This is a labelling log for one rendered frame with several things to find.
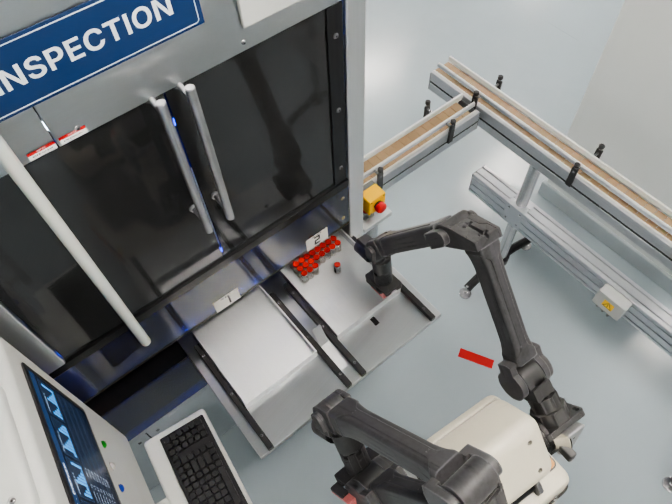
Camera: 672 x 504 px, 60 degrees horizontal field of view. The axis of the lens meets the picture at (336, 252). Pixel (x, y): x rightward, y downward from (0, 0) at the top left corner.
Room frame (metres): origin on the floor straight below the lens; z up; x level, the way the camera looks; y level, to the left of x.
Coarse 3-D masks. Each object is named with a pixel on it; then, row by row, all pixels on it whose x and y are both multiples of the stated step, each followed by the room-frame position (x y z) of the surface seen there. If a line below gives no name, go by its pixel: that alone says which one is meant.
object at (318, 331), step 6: (312, 330) 0.75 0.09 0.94; (318, 330) 0.75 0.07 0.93; (318, 336) 0.74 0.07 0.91; (324, 336) 0.74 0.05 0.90; (324, 342) 0.73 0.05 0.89; (324, 348) 0.71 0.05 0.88; (330, 348) 0.71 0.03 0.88; (330, 354) 0.69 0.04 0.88; (336, 354) 0.69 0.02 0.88; (336, 360) 0.67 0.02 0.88; (342, 360) 0.67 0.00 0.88; (342, 366) 0.65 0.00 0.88
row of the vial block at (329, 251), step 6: (336, 240) 1.08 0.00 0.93; (330, 246) 1.05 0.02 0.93; (336, 246) 1.06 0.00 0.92; (324, 252) 1.03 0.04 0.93; (330, 252) 1.04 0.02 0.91; (318, 258) 1.01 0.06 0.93; (324, 258) 1.02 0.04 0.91; (306, 264) 0.99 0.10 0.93; (318, 264) 1.01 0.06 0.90; (300, 270) 0.97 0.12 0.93; (306, 270) 0.98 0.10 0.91; (300, 276) 0.97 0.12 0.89
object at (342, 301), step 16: (352, 240) 1.08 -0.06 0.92; (336, 256) 1.04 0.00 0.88; (352, 256) 1.04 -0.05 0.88; (288, 272) 0.99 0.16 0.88; (320, 272) 0.98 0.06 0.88; (352, 272) 0.98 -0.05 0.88; (304, 288) 0.93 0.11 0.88; (320, 288) 0.92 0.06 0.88; (336, 288) 0.92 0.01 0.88; (352, 288) 0.92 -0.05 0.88; (368, 288) 0.91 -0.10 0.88; (400, 288) 0.89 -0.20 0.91; (320, 304) 0.86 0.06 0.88; (336, 304) 0.86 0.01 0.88; (352, 304) 0.86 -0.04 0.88; (368, 304) 0.85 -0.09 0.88; (384, 304) 0.85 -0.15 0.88; (336, 320) 0.80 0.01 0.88; (352, 320) 0.80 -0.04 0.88; (336, 336) 0.74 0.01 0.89
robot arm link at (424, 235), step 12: (408, 228) 0.83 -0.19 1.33; (420, 228) 0.78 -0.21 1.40; (432, 228) 0.74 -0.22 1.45; (372, 240) 0.89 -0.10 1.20; (384, 240) 0.86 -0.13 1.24; (396, 240) 0.83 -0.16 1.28; (408, 240) 0.80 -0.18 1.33; (420, 240) 0.77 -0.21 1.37; (432, 240) 0.71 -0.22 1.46; (444, 240) 0.69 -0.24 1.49; (384, 252) 0.84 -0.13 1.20; (396, 252) 0.82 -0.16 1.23
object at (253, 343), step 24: (240, 312) 0.85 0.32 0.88; (264, 312) 0.85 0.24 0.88; (216, 336) 0.77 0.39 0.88; (240, 336) 0.77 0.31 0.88; (264, 336) 0.76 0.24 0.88; (288, 336) 0.76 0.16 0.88; (216, 360) 0.69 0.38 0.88; (240, 360) 0.69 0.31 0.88; (264, 360) 0.68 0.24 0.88; (288, 360) 0.68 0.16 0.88; (240, 384) 0.61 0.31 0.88; (264, 384) 0.61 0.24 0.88
